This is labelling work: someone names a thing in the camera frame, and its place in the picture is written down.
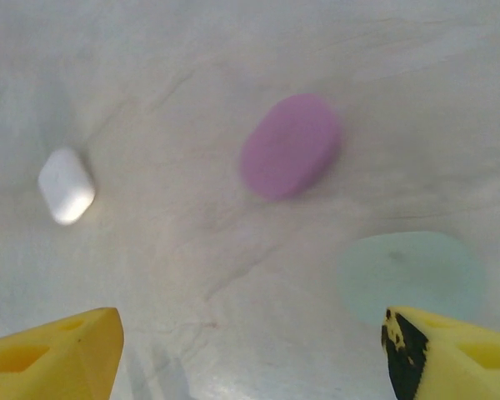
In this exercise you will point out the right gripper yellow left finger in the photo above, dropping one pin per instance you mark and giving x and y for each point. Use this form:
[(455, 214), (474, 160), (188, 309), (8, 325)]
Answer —
[(58, 358)]

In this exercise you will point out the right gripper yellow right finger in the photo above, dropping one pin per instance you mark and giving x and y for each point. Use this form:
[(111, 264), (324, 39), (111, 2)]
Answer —
[(462, 358)]

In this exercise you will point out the mint green earbud charging case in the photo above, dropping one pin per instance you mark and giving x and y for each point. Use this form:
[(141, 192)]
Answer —
[(408, 271)]

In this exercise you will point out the white earbud charging case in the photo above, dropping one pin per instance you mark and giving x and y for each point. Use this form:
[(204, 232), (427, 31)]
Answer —
[(66, 187)]

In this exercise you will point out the pink earbud charging case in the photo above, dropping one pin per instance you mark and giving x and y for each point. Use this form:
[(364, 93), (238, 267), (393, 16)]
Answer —
[(289, 148)]

